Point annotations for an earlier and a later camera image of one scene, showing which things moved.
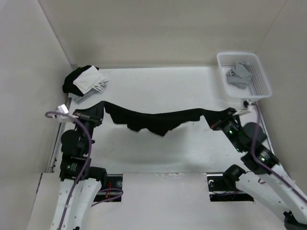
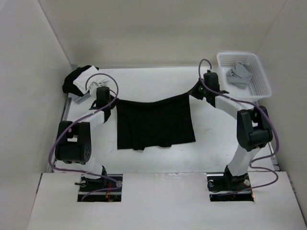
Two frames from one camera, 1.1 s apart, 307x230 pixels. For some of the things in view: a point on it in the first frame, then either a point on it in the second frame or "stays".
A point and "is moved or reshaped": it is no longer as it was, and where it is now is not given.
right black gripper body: x=230 y=127 -> x=199 y=91
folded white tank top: x=93 y=79 stays
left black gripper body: x=88 y=122 -> x=111 y=98
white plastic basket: x=244 y=78 stays
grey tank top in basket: x=240 y=75 stays
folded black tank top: x=68 y=86 stays
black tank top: x=158 y=123 is moved or reshaped
